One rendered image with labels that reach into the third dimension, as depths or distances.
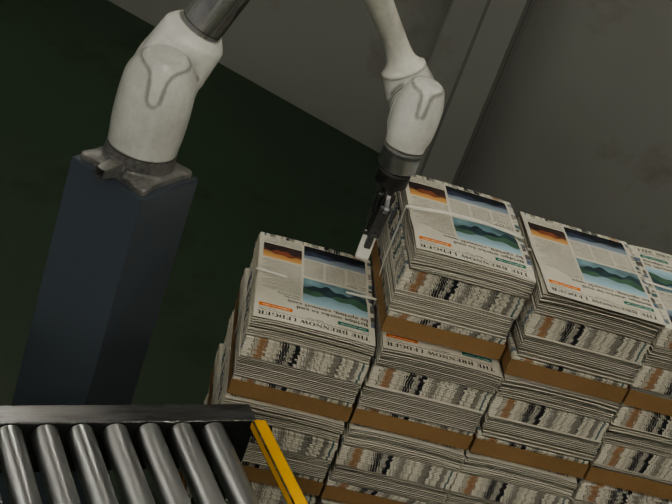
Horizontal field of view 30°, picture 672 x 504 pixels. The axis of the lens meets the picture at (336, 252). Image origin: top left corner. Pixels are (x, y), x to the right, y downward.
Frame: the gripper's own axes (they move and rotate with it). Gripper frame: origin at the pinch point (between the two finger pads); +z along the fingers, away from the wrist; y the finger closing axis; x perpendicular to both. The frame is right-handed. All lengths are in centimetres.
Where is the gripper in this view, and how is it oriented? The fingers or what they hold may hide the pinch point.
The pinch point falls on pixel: (366, 245)
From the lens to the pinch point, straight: 284.3
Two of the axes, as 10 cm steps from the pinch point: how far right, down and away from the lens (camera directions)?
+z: -3.1, 8.3, 4.7
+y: -0.2, -5.0, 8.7
